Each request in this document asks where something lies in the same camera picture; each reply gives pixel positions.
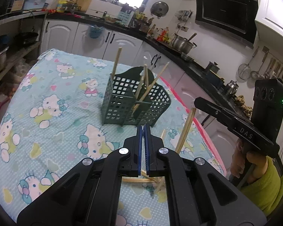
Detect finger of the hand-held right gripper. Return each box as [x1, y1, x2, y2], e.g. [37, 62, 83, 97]
[194, 97, 237, 122]
[195, 104, 231, 129]

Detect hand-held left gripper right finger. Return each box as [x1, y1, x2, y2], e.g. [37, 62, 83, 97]
[143, 124, 267, 226]

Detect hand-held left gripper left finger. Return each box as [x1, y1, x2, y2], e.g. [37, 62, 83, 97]
[16, 126, 144, 226]

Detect single bamboo chopstick pair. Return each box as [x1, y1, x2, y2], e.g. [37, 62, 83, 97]
[175, 108, 197, 154]

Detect green plastic utensil holder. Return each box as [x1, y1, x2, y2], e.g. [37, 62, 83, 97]
[102, 66, 172, 128]

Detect pile of bamboo chopsticks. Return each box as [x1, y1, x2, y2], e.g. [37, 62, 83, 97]
[111, 48, 170, 193]

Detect person's right forearm green sleeve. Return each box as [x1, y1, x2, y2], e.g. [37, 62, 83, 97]
[241, 157, 283, 217]

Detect person's right hand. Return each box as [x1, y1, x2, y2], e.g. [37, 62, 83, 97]
[231, 138, 268, 185]

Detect pile of ginger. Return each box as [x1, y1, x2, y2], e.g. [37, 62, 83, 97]
[235, 95, 253, 118]

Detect steel canister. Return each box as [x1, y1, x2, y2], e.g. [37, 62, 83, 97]
[224, 80, 238, 96]

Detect blue enamel pot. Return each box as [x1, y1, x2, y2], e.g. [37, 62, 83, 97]
[204, 72, 224, 87]

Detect steel ladle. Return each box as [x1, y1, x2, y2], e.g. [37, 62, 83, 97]
[251, 52, 268, 79]

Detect black countertop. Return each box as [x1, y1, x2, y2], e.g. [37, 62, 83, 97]
[46, 13, 253, 123]

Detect hanging steel spatula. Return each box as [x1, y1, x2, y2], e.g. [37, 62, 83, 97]
[264, 58, 277, 79]

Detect steel stockpot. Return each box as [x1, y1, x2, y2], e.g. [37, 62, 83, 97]
[171, 33, 196, 54]

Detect cartoon cat printed blanket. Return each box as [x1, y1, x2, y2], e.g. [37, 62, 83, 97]
[0, 49, 227, 226]

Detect row of seasoning bottles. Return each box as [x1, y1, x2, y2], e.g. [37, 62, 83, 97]
[132, 12, 177, 44]

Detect hanging kitchen tools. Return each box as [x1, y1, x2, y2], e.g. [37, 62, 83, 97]
[178, 9, 194, 21]

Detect black range hood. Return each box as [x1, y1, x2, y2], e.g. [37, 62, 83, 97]
[193, 0, 258, 50]

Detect dark pot lid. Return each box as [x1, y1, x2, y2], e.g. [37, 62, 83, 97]
[150, 1, 169, 18]

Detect light blue knife block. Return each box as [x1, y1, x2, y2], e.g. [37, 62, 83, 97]
[118, 5, 135, 26]

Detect bowl of food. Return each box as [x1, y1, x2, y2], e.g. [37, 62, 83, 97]
[104, 14, 118, 24]

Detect white base cabinets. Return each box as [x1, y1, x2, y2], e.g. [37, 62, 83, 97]
[40, 19, 248, 170]

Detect white storage box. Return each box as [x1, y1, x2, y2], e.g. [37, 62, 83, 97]
[86, 0, 123, 19]

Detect black wok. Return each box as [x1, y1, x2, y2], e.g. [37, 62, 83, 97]
[19, 32, 39, 46]

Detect yellow green container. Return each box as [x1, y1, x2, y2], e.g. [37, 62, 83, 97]
[56, 1, 68, 13]

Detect metal shelf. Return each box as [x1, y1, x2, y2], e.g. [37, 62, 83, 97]
[0, 11, 48, 92]

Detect wire skimmer strainer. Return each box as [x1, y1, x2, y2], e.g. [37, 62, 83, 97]
[237, 47, 260, 82]

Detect white wall cabinet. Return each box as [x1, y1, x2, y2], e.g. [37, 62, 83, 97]
[255, 0, 283, 40]

